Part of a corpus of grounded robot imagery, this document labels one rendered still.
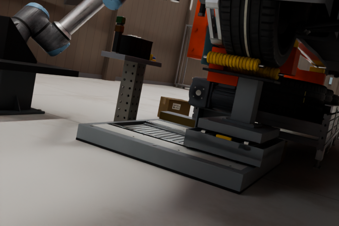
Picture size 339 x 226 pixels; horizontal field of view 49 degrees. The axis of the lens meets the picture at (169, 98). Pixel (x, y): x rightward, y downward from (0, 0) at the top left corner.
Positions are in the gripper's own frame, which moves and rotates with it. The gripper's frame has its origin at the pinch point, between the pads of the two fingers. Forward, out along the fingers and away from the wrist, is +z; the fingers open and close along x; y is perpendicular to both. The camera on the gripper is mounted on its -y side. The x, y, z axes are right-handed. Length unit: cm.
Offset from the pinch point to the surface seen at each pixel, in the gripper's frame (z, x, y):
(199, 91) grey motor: 4, -39, 51
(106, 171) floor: 10, 49, 83
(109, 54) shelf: -43, -11, 39
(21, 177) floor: 0, 79, 83
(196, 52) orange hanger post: -12, -60, 27
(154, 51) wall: -342, -565, 8
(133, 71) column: -37, -30, 47
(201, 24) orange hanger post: -12, -60, 9
